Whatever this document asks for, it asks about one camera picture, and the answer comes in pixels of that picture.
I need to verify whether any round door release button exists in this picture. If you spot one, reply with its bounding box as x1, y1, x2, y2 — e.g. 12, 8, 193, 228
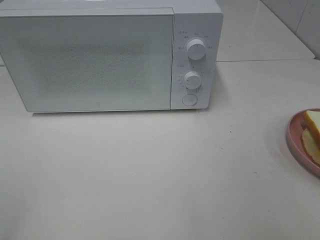
182, 94, 198, 106

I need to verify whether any white microwave door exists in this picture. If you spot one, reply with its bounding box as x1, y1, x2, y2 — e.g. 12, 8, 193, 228
0, 15, 174, 113

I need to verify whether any pink round plate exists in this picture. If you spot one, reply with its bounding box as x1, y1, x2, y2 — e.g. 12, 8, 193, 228
285, 108, 320, 179

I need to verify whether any white microwave oven body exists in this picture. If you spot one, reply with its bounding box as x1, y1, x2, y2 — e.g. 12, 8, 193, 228
0, 0, 224, 110

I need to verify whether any bottom bread slice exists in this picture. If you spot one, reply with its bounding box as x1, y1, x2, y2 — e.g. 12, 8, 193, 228
301, 128, 320, 165

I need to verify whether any upper white control knob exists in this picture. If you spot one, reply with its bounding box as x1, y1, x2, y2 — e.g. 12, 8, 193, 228
185, 37, 207, 61

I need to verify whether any lower white timer knob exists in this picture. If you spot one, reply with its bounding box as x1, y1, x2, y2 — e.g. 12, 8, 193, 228
182, 71, 202, 90

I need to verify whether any bread slice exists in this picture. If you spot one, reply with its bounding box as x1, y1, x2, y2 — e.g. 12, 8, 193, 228
303, 110, 320, 142
301, 128, 320, 165

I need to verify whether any top bread slice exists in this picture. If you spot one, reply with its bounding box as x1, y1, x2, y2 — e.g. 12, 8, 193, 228
303, 110, 320, 142

